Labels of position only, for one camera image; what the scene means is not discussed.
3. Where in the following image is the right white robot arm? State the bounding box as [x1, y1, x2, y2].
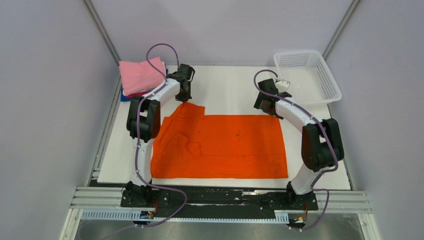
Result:
[254, 78, 345, 209]

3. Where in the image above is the folded magenta t shirt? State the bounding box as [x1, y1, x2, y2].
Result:
[125, 90, 152, 99]

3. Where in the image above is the white plastic basket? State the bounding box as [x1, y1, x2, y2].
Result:
[273, 50, 342, 106]

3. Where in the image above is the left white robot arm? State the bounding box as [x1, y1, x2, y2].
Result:
[123, 63, 196, 207]

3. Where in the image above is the folded blue t shirt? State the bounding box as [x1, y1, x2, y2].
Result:
[120, 69, 164, 102]

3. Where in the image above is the orange t shirt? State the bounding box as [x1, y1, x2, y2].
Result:
[150, 103, 289, 179]

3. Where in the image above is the aluminium frame rail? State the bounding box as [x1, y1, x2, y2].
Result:
[70, 187, 373, 214]

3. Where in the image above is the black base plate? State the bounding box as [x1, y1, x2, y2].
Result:
[120, 186, 318, 218]

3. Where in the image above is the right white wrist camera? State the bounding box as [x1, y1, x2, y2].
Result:
[275, 78, 291, 93]

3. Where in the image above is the folded pink t shirt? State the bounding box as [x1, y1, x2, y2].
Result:
[119, 57, 166, 97]

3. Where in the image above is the white slotted cable duct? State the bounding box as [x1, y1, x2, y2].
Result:
[80, 209, 290, 224]

